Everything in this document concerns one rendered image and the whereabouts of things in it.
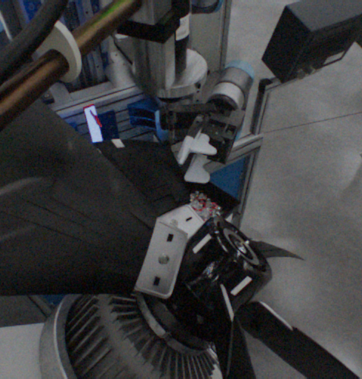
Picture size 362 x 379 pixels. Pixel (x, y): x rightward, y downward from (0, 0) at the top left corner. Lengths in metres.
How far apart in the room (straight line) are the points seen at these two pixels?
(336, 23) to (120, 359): 0.92
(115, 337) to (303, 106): 2.53
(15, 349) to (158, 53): 0.41
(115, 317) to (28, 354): 0.13
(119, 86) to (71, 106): 0.18
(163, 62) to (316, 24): 0.75
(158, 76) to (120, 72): 1.02
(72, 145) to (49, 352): 0.28
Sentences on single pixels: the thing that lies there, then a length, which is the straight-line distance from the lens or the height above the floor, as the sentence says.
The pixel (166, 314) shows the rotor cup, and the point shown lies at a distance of 0.46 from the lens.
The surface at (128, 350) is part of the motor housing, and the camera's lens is 0.48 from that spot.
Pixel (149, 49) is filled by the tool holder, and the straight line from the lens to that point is 0.29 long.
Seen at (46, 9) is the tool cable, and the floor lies 1.57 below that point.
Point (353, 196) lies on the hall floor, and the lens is 2.32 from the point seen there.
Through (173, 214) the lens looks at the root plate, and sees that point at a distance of 0.56.
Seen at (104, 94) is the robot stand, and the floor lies 0.95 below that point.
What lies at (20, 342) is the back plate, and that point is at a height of 1.16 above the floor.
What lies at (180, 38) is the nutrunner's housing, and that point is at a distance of 0.31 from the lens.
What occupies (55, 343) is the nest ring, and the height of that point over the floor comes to 1.17.
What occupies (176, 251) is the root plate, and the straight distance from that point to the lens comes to 0.46.
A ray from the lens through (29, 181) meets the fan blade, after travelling 0.35.
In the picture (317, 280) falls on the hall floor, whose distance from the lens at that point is 1.93.
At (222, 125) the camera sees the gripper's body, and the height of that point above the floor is 1.20.
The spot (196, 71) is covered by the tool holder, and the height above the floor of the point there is 1.47.
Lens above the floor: 1.64
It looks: 51 degrees down
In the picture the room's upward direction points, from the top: straight up
